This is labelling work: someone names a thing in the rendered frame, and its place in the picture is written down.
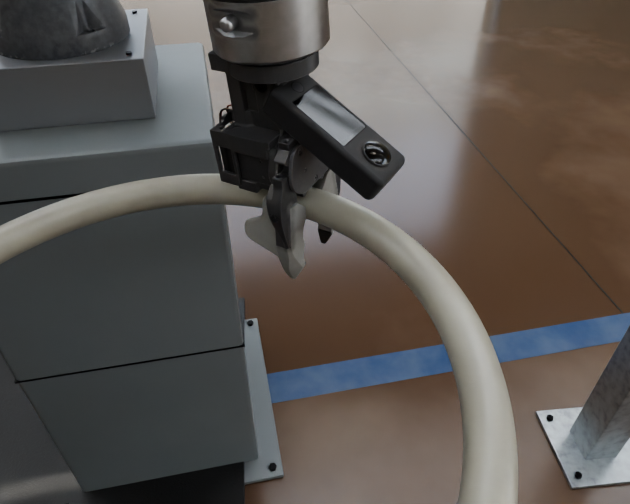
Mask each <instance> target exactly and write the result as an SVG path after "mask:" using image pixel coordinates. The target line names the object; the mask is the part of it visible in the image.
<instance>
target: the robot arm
mask: <svg viewBox="0 0 630 504"><path fill-rule="evenodd" d="M203 3H204V8H205V13H206V18H207V23H208V28H209V33H210V38H211V43H212V48H213V50H212V51H211V52H209V53H208V57H209V62H210V66H211V70H215V71H221V72H225V74H226V79H227V84H228V90H229V95H230V100H231V104H229V105H227V107H226V108H223V109H221V110H220V113H219V123H218V124H217V125H216V126H214V127H213V128H211V129H210V135H211V139H212V144H213V148H214V152H215V157H216V161H217V166H218V170H219V174H220V179H221V181H223V182H226V183H230V184H233V185H237V186H239V188H240V189H244V190H247V191H251V192H254V193H258V192H259V191H260V190H261V189H266V190H268V193H267V195H266V196H265V197H264V199H263V203H262V215H261V216H257V217H253V218H249V219H247V220H246V221H245V232H246V234H247V236H248V237H249V238H250V239H251V240H252V241H254V242H256V243H257V244H259V245H260V246H262V247H264V248H265V249H267V250H269V251H270V252H272V253H273V254H275V255H277V256H278V258H279V261H280V262H281V265H282V267H283V269H284V271H285V272H286V274H287V275H288V276H289V277H290V278H293V279H296V278H297V276H298V275H299V273H300V272H301V271H302V269H303V268H304V266H305V265H306V261H305V259H304V248H305V242H304V239H303V230H304V225H305V221H306V207H304V206H302V205H300V204H298V203H296V202H297V196H301V197H305V196H306V193H307V191H308V190H309V189H310V188H311V187H315V188H318V189H321V190H324V191H327V192H330V193H333V194H336V195H339V194H340V185H341V179H342V180H343V181H344V182H346V183H347V184H348V185H349V186H350V187H352V188H353V189H354V190H355V191H356V192H357V193H359V194H360V195H361V196H362V197H363V198H364V199H367V200H371V199H373V198H375V197H376V196H377V194H378V193H379V192H380V191H381V190H382V189H383V188H384V187H385V186H386V184H387V183H388V182H389V181H390V180H391V179H392V178H393V177H394V176H395V174H396V173H397V172H398V171H399V170H400V168H401V167H402V166H403V165H404V162H405V158H404V156H403V154H401V153H400V152H399V151H398V150H397V149H395V148H394V147H393V146H392V145H391V144H390V143H388V142H387V141H386V140H385V139H384V138H382V137H381V136H380V135H379V134H378V133H377V132H375V131H374V130H373V129H372V128H371V127H369V126H368V125H367V124H366V123H365V122H364V121H362V120H361V119H360V118H359V117H358V116H356V115H355V114H354V113H353V112H352V111H351V110H349V109H348V108H347V107H346V106H345V105H343V104H342V103H341V102H340V101H339V100H338V99H336V98H335V97H334V96H333V95H332V94H330V93H329V92H328V91H327V90H326V89H324V88H323V87H322V86H321V85H320V84H319V83H317V82H316V81H315V80H314V79H313V78H311V77H310V76H309V75H308V74H310V73H311V72H313V71H314V70H315V69H316V68H317V67H318V65H319V50H321V49H323V47H324V46H325V45H326V44H327V42H328V41H329V40H330V26H329V8H328V0H203ZM129 32H130V27H129V22H128V18H127V14H126V12H125V10H124V8H123V7H122V5H121V3H120V2H119V0H0V55H2V56H5V57H8V58H13V59H20V60H57V59H66V58H73V57H78V56H83V55H87V54H91V53H95V52H98V51H101V50H104V49H107V48H109V47H112V46H114V45H116V44H118V43H119V42H121V41H122V40H124V39H125V38H126V37H127V36H128V34H129ZM229 106H232V109H229ZM223 110H226V112H227V113H226V114H224V115H223V116H222V111H223ZM233 121H235V122H233ZM229 122H230V124H231V125H229V126H228V127H226V128H225V127H224V126H225V125H227V124H228V123H229ZM222 129H223V130H222ZM219 147H220V150H219ZM220 151H221V155H220ZM221 156H222V159H221ZM222 161H223V164H222ZM223 165H224V169H223Z"/></svg>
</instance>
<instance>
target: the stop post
mask: <svg viewBox="0 0 630 504"><path fill-rule="evenodd" d="M535 414H536V416H537V418H538V420H539V422H540V424H541V426H542V429H543V431H544V433H545V435H546V437H547V439H548V441H549V443H550V445H551V448H552V450H553V452H554V454H555V456H556V458H557V460H558V462H559V464H560V467H561V469H562V471H563V473H564V475H565V477H566V479H567V481H568V484H569V486H570V488H571V489H580V488H589V487H599V486H609V485H618V484H628V483H630V326H629V327H628V329H627V331H626V333H625V334H624V336H623V338H622V340H621V341H620V343H619V345H618V347H617V349H616V350H615V352H614V354H613V356H612V357H611V359H610V361H609V363H608V364H607V366H606V368H605V370H604V371H603V373H602V375H601V377H600V378H599V380H598V382H597V384H596V385H595V387H594V389H593V391H592V392H591V394H590V396H589V398H588V399H587V401H586V403H585V405H584V406H583V407H577V408H566V409H555V410H544V411H536V412H535Z"/></svg>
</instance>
